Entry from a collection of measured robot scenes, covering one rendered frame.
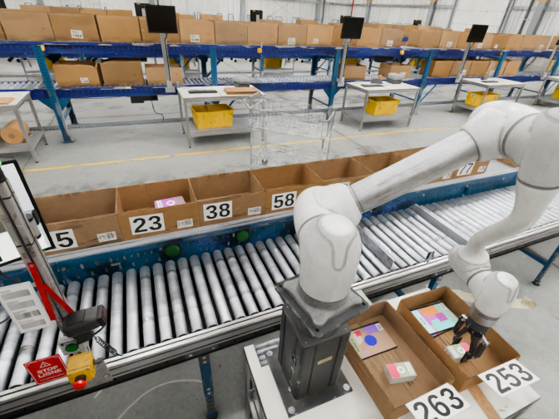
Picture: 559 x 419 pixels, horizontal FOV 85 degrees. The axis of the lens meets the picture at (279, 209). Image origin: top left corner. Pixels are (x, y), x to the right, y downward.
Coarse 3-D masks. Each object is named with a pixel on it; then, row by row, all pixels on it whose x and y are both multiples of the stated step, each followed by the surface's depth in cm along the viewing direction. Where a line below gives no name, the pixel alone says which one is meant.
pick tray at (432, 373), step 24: (384, 312) 142; (408, 336) 129; (360, 360) 115; (384, 360) 124; (408, 360) 125; (432, 360) 119; (384, 384) 116; (408, 384) 117; (432, 384) 117; (384, 408) 106
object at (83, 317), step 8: (80, 312) 97; (88, 312) 98; (96, 312) 98; (104, 312) 100; (64, 320) 96; (72, 320) 95; (80, 320) 95; (88, 320) 95; (96, 320) 96; (104, 320) 98; (64, 328) 94; (72, 328) 94; (80, 328) 95; (88, 328) 96; (72, 336) 96; (80, 336) 98; (88, 336) 100
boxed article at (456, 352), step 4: (456, 344) 128; (460, 344) 128; (464, 344) 128; (448, 348) 126; (452, 348) 126; (456, 348) 126; (460, 348) 126; (464, 348) 126; (468, 348) 126; (448, 352) 125; (452, 352) 124; (456, 352) 124; (460, 352) 124; (464, 352) 125; (452, 356) 124; (456, 356) 123; (460, 356) 123; (456, 360) 123; (468, 360) 126
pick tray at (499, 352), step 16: (448, 288) 148; (400, 304) 140; (416, 304) 148; (448, 304) 149; (464, 304) 140; (416, 320) 132; (432, 336) 125; (448, 336) 135; (464, 336) 136; (496, 336) 128; (496, 352) 129; (512, 352) 122; (448, 368) 118; (464, 368) 123; (480, 368) 123; (464, 384) 113
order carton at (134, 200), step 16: (128, 192) 175; (144, 192) 179; (160, 192) 183; (176, 192) 187; (192, 192) 174; (128, 208) 180; (144, 208) 184; (160, 208) 157; (176, 208) 160; (192, 208) 164; (128, 224) 155; (176, 224) 166
